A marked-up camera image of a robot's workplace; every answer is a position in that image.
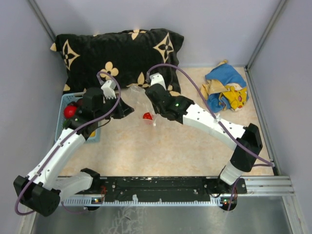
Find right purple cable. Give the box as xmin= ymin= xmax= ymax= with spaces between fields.
xmin=146 ymin=64 xmax=276 ymax=212

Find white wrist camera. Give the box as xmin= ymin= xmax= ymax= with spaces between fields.
xmin=101 ymin=80 xmax=117 ymax=99
xmin=149 ymin=73 xmax=167 ymax=90

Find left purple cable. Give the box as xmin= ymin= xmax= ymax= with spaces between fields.
xmin=14 ymin=71 xmax=122 ymax=215

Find blue yellow cartoon cloth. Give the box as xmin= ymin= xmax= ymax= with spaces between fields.
xmin=200 ymin=59 xmax=249 ymax=113

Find purple cable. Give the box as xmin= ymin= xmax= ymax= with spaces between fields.
xmin=14 ymin=71 xmax=122 ymax=215
xmin=146 ymin=64 xmax=276 ymax=212

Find red toy apple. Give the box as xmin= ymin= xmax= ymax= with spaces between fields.
xmin=63 ymin=105 xmax=77 ymax=119

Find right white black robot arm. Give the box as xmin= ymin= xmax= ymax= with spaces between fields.
xmin=145 ymin=84 xmax=263 ymax=194

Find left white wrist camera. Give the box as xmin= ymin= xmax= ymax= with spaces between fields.
xmin=101 ymin=80 xmax=117 ymax=99

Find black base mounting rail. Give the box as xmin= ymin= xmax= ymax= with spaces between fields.
xmin=73 ymin=175 xmax=247 ymax=203

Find black floral plush pillow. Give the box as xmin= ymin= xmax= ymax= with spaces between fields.
xmin=50 ymin=28 xmax=184 ymax=93

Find light blue plastic basket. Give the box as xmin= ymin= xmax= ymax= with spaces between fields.
xmin=54 ymin=92 xmax=101 ymax=143

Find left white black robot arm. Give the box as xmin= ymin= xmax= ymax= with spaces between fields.
xmin=13 ymin=88 xmax=134 ymax=217

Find aluminium frame rail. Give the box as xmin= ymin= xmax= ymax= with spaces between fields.
xmin=60 ymin=176 xmax=297 ymax=208

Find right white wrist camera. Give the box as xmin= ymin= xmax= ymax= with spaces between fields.
xmin=149 ymin=73 xmax=167 ymax=90

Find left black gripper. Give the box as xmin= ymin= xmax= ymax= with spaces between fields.
xmin=95 ymin=93 xmax=135 ymax=121

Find clear polka dot zip bag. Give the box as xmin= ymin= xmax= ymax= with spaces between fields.
xmin=124 ymin=85 xmax=157 ymax=127

